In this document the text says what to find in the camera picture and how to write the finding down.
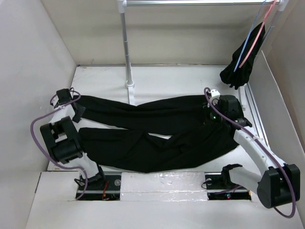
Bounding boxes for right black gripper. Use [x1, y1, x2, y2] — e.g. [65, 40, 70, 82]
[194, 100, 226, 125]

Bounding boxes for black trousers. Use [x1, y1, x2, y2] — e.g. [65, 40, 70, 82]
[77, 95, 238, 173]

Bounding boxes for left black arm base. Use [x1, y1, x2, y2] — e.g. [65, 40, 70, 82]
[74, 172, 122, 201]

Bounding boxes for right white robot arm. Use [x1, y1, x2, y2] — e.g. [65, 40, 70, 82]
[203, 87, 300, 218]

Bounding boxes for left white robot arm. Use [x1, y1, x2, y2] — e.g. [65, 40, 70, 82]
[40, 88, 106, 189]

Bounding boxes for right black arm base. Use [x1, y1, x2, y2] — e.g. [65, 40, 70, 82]
[202, 173, 252, 200]

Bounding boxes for black garment on hanger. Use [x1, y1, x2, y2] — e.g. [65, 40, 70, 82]
[220, 23, 265, 89]

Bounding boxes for blue clothes hanger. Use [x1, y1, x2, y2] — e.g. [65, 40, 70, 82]
[233, 0, 266, 72]

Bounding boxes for pink clothes hanger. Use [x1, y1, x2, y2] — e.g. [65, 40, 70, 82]
[239, 0, 278, 68]

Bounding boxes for silver clothes rack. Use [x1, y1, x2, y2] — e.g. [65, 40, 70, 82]
[117, 0, 289, 105]

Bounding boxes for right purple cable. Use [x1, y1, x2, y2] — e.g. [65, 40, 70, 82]
[203, 87, 298, 218]

